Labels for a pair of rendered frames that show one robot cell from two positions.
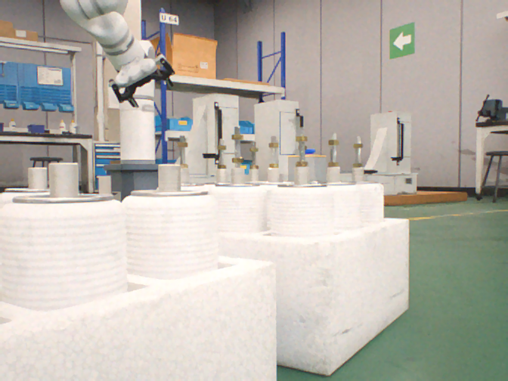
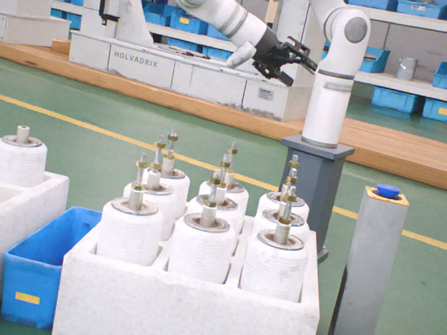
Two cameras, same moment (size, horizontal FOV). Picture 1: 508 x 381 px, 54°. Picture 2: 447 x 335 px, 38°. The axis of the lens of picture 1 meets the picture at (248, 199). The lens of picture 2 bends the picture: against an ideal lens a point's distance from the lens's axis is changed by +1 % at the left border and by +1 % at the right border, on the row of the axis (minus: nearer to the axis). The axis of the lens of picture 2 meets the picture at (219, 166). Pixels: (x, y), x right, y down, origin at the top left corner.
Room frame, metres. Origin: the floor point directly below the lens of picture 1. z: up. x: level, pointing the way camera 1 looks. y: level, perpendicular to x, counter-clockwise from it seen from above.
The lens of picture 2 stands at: (0.40, -0.99, 0.58)
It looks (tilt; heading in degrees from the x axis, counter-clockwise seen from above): 14 degrees down; 62
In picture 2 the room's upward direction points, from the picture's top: 11 degrees clockwise
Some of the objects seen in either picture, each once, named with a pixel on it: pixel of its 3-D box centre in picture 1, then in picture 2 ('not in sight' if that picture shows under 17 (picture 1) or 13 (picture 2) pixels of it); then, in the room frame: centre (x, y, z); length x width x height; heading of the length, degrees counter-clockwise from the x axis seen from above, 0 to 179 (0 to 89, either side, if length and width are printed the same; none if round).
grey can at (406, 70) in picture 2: not in sight; (406, 68); (4.39, 3.42, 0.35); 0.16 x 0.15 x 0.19; 125
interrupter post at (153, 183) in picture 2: (237, 178); (153, 181); (0.81, 0.02, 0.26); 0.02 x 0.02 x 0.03
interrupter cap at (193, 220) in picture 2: (332, 184); (207, 223); (0.85, -0.15, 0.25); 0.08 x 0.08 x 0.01
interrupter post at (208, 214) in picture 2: (332, 177); (208, 215); (0.85, -0.15, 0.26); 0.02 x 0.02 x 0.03
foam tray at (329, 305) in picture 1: (274, 271); (199, 286); (0.91, -0.05, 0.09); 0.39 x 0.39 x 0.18; 57
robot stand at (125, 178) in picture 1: (139, 218); (305, 199); (1.35, 0.30, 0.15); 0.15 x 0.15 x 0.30; 35
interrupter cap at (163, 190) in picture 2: (237, 185); (151, 188); (0.81, 0.02, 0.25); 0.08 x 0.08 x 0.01
